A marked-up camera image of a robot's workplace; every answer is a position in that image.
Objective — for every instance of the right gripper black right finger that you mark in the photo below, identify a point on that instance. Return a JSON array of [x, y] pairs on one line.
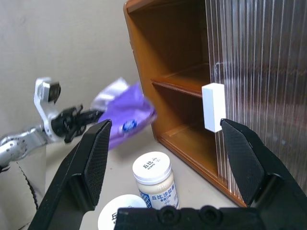
[[268, 182]]

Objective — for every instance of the white-lidded sauce bottle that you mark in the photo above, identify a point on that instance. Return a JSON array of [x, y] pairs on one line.
[[112, 209], [153, 167]]

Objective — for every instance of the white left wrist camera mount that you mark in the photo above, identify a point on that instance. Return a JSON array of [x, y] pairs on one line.
[[43, 112]]

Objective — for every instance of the brown wooden cabinet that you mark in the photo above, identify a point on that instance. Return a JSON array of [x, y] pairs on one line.
[[144, 60]]

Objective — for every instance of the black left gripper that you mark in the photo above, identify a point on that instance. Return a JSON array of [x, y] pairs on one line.
[[67, 124]]

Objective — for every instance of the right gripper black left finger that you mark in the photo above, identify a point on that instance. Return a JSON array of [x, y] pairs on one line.
[[72, 182]]

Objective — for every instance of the ribbed clear sliding door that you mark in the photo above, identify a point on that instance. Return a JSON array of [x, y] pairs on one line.
[[263, 72]]

